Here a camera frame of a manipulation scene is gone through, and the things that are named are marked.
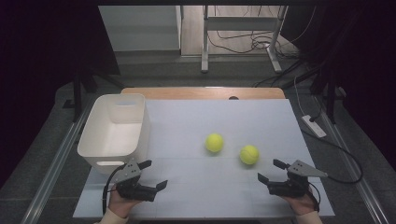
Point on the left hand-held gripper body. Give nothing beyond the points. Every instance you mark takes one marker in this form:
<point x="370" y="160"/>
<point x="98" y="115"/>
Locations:
<point x="137" y="191"/>

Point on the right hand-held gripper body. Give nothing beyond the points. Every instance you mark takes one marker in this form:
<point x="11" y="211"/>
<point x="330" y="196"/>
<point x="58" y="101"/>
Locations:
<point x="289" y="188"/>

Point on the yellow tennis ball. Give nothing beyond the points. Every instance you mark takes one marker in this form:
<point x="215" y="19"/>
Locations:
<point x="249" y="154"/>
<point x="214" y="142"/>

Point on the white plastic bin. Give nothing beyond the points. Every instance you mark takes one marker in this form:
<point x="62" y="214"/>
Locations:
<point x="115" y="137"/>

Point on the person's right hand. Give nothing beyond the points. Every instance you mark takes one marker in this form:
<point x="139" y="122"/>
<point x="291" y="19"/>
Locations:
<point x="303" y="204"/>

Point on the person's left hand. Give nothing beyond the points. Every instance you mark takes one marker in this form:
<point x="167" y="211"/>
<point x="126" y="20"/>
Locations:
<point x="120" y="206"/>

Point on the white power strip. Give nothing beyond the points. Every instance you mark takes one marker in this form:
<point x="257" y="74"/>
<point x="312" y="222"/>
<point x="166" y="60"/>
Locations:
<point x="314" y="126"/>

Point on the white table mat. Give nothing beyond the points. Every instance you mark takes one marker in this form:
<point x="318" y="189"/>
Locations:
<point x="193" y="124"/>

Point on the black stand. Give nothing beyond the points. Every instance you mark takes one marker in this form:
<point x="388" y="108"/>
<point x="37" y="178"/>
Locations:
<point x="330" y="99"/>
<point x="77" y="93"/>

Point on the white cabinet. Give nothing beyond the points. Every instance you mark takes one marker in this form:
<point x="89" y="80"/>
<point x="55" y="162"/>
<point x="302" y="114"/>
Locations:
<point x="140" y="31"/>

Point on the dark curtain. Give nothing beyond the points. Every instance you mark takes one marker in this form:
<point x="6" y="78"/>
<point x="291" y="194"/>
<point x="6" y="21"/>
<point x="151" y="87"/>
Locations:
<point x="37" y="62"/>
<point x="367" y="62"/>

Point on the aluminium floor rail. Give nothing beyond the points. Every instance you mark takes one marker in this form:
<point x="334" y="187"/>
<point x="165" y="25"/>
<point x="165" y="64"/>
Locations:
<point x="53" y="168"/>
<point x="358" y="183"/>

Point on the white metal desk frame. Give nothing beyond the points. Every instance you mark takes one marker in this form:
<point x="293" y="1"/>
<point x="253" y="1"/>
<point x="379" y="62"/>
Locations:
<point x="239" y="23"/>

